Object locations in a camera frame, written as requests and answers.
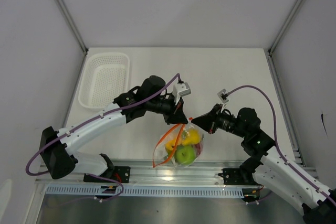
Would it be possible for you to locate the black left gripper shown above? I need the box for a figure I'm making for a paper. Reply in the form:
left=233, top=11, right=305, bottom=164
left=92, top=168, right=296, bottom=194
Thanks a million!
left=146, top=93, right=188, bottom=125

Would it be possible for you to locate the orange round fruit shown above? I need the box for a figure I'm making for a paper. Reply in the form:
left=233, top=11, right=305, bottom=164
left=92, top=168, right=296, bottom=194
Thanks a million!
left=165, top=140, right=175, bottom=153

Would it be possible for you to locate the clear zip bag orange zipper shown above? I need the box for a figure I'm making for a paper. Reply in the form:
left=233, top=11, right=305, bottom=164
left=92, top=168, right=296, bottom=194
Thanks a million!
left=152, top=123, right=204, bottom=169

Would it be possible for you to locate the white slotted cable duct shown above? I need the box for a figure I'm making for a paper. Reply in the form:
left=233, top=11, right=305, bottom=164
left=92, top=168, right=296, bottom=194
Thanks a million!
left=45, top=185, right=244, bottom=198

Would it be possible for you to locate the white perforated plastic basket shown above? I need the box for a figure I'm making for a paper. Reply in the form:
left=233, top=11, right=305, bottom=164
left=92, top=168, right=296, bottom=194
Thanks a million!
left=78, top=52, right=130, bottom=110

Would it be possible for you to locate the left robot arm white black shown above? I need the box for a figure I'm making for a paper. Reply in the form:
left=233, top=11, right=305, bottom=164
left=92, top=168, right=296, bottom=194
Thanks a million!
left=40, top=76, right=191, bottom=182

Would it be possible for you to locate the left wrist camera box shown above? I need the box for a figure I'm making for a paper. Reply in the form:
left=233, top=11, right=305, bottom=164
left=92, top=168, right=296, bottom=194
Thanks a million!
left=172, top=82, right=191, bottom=105

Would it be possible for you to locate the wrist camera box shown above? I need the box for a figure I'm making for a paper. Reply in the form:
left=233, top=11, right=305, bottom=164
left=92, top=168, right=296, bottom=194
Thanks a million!
left=217, top=89, right=229, bottom=109
left=172, top=82, right=191, bottom=105

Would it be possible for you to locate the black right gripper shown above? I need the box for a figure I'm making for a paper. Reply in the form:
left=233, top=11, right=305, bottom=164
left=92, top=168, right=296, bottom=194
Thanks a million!
left=192, top=103, right=248, bottom=138

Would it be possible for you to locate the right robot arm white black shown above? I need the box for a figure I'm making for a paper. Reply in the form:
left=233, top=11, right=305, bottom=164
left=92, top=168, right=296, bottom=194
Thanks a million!
left=191, top=104, right=335, bottom=223

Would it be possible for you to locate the green apple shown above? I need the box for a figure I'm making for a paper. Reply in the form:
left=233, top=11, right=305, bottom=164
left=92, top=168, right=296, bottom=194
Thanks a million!
left=175, top=145, right=196, bottom=165

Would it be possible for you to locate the right aluminium corner post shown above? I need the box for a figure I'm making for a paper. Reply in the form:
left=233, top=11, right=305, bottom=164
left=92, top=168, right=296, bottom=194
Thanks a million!
left=268, top=0, right=306, bottom=56

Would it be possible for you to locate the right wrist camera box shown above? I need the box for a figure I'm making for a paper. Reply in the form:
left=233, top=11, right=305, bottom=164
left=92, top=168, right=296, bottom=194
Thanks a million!
left=217, top=89, right=229, bottom=109

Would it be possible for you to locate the aluminium rail frame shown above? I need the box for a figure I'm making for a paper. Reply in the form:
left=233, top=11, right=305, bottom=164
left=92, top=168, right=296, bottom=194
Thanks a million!
left=35, top=159, right=322, bottom=189

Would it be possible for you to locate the left aluminium corner post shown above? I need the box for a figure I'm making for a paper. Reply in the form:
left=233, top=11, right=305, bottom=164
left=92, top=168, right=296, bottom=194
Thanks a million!
left=54, top=0, right=88, bottom=55

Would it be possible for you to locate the red grape bunch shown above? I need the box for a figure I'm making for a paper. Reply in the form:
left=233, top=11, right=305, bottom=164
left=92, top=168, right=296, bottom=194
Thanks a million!
left=193, top=143, right=203, bottom=156

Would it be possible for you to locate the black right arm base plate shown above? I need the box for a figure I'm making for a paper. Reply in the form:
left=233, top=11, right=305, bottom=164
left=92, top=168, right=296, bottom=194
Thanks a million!
left=218, top=168, right=258, bottom=186

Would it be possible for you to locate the yellow bell pepper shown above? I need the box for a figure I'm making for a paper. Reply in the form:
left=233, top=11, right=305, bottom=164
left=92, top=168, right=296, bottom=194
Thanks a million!
left=181, top=129, right=202, bottom=146

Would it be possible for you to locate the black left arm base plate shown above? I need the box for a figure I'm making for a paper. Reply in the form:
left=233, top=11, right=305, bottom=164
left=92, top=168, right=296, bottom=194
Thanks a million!
left=83, top=166, right=131, bottom=183

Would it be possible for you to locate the aluminium corner post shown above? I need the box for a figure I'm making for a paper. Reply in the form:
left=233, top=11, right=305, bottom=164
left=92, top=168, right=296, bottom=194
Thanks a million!
left=54, top=0, right=88, bottom=55
left=268, top=0, right=306, bottom=56

